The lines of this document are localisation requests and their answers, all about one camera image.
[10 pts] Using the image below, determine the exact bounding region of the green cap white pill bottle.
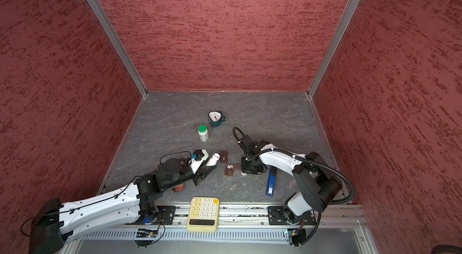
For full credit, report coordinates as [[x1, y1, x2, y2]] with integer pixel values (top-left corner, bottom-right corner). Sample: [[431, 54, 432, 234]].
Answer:
[[198, 125, 209, 142]]

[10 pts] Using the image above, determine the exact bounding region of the small white pill bottle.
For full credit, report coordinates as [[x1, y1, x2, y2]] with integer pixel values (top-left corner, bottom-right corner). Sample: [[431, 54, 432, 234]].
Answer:
[[206, 153, 220, 167]]

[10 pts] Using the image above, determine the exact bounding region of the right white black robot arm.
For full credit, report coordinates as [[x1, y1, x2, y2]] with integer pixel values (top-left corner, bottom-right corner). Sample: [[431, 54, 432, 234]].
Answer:
[[237, 135, 342, 223]]

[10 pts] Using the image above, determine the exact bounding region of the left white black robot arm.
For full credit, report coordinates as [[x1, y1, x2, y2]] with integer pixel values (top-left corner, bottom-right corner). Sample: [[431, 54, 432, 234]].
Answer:
[[28, 159, 217, 254]]

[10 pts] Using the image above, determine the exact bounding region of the plaid glasses case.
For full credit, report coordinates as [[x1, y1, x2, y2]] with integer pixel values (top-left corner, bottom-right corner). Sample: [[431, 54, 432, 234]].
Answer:
[[172, 183, 185, 192]]

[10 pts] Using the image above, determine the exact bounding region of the yellow calculator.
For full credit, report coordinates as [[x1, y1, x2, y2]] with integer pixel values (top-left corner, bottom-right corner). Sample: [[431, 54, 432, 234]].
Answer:
[[186, 197, 220, 233]]

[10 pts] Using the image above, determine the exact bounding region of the teal kitchen scale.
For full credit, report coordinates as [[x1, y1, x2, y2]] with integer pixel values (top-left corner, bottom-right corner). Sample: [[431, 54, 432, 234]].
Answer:
[[208, 110, 226, 128]]

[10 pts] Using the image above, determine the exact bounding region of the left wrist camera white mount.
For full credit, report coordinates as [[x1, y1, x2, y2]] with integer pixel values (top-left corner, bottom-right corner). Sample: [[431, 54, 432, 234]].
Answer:
[[190, 149, 209, 174]]

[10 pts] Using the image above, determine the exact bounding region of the black corrugated cable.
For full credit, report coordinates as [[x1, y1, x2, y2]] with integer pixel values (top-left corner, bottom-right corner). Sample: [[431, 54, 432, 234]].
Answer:
[[232, 127, 356, 248]]

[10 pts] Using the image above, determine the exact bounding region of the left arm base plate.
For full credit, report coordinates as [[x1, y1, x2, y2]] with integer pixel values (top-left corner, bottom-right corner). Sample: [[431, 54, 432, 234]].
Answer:
[[131, 205, 176, 225]]

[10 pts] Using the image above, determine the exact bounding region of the aluminium front rail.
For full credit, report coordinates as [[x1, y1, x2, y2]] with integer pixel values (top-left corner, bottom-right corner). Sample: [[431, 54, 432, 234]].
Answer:
[[60, 203, 367, 231]]

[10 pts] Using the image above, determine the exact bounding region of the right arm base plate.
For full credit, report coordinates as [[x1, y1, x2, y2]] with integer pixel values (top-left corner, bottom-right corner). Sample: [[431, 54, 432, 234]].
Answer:
[[267, 206, 316, 226]]

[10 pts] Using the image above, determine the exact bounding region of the white slotted cable duct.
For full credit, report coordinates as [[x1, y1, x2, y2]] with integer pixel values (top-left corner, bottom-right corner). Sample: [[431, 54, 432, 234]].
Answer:
[[82, 228, 288, 244]]

